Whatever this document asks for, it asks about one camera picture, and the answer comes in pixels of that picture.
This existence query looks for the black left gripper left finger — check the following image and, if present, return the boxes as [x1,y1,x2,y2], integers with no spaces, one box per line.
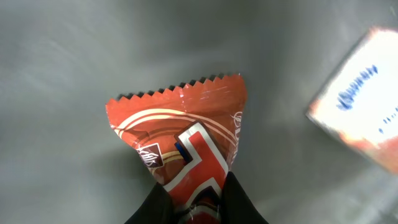
[125,183,176,224]

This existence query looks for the red snack wrapper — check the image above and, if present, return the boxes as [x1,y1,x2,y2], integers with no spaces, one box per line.
[105,74,247,223]

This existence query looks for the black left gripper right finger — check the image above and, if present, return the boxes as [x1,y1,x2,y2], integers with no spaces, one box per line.
[221,172,269,224]

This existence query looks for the orange tissue pack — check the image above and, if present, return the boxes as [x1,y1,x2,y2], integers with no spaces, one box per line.
[306,27,397,174]

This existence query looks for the grey plastic basket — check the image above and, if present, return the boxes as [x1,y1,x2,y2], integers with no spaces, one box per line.
[1,0,397,223]

